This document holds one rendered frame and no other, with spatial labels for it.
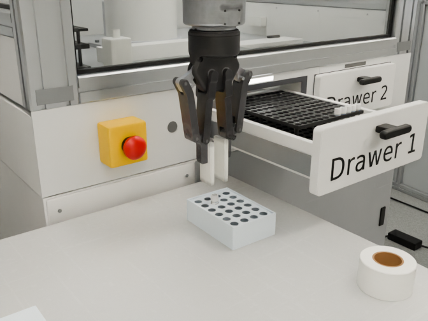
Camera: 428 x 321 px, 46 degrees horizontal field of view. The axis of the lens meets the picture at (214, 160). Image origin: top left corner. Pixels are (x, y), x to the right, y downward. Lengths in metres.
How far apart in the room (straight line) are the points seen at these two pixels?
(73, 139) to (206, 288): 0.34
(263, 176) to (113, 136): 0.42
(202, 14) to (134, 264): 0.36
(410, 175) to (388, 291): 2.32
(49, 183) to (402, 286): 0.55
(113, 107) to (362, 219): 0.87
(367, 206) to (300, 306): 0.88
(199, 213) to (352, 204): 0.71
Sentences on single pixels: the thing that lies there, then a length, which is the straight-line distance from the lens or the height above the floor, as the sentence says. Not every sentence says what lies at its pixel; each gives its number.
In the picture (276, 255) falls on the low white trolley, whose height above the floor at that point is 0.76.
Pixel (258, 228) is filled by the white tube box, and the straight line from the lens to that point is 0.78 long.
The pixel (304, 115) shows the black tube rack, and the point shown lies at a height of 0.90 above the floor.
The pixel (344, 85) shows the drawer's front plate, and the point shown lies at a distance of 1.25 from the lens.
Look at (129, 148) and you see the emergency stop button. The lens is 0.83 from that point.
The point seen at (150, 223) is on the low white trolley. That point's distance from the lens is 0.84.
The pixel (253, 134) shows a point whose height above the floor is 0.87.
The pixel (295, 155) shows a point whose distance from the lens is 0.83.
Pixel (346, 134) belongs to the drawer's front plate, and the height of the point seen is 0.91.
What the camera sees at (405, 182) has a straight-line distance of 3.01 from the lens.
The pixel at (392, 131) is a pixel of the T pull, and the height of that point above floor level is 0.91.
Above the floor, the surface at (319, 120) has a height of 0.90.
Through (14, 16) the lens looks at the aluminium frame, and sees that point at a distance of 0.83.
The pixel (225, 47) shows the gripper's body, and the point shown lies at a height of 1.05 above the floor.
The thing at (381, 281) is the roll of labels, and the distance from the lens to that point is 0.68.
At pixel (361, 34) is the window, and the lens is 1.32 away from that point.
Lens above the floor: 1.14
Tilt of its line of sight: 20 degrees down
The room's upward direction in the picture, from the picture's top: straight up
